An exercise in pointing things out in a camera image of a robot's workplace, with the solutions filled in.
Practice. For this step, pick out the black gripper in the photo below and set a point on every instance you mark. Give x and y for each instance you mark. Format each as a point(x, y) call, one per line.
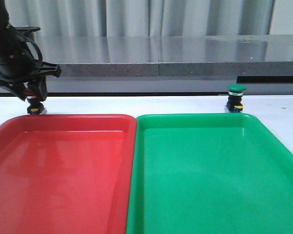
point(21, 61)

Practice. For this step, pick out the red mushroom push button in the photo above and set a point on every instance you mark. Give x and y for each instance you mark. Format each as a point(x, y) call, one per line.
point(35, 100)

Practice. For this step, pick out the green mushroom push button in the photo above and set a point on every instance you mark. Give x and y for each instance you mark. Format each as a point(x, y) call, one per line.
point(235, 95)

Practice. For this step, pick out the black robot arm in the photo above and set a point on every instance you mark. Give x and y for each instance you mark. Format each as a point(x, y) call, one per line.
point(22, 69)

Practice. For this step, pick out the grey pleated curtain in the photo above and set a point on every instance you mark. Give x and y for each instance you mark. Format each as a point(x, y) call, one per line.
point(153, 18)

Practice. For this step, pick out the red plastic tray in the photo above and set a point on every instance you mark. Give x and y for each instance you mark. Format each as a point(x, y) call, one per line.
point(65, 174)

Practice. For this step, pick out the green plastic tray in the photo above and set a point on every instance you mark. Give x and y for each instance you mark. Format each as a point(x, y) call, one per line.
point(209, 174)

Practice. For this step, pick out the grey stone counter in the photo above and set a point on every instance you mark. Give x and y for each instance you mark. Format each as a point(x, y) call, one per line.
point(197, 65)

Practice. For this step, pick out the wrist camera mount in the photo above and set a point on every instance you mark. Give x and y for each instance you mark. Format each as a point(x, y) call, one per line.
point(28, 31)

